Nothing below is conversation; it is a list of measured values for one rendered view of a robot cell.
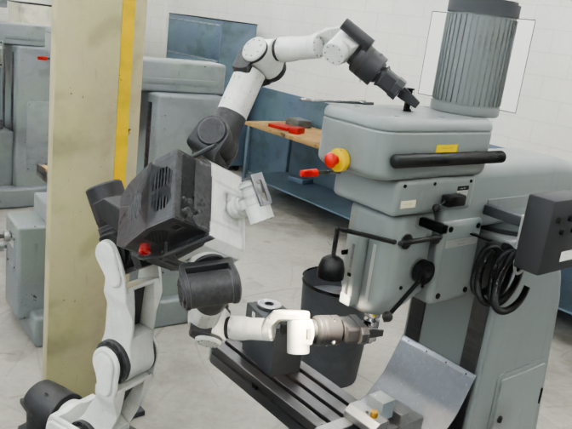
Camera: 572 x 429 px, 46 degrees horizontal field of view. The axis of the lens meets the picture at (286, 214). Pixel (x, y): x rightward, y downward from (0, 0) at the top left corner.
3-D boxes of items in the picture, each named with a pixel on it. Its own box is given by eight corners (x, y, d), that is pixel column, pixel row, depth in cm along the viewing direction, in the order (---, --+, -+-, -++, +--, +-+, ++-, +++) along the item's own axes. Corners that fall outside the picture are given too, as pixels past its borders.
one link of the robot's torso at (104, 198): (75, 194, 204) (111, 174, 194) (107, 188, 215) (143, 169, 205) (105, 281, 203) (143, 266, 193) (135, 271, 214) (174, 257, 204)
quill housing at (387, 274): (377, 326, 186) (397, 215, 178) (328, 297, 201) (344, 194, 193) (422, 314, 198) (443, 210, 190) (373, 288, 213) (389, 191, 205)
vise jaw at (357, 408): (373, 438, 192) (374, 426, 191) (343, 416, 201) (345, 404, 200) (386, 432, 196) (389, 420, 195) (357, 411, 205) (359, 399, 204)
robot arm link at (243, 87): (261, 59, 207) (232, 123, 203) (238, 34, 197) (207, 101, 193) (291, 61, 200) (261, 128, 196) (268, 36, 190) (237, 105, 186)
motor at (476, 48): (471, 117, 186) (494, -3, 177) (415, 105, 201) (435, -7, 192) (511, 118, 198) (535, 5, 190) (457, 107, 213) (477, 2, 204)
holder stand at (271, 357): (269, 378, 231) (276, 324, 226) (241, 348, 249) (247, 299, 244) (299, 372, 238) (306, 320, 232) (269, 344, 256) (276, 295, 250)
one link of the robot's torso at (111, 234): (88, 237, 203) (113, 225, 197) (122, 228, 214) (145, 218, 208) (102, 277, 203) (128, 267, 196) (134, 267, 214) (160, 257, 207)
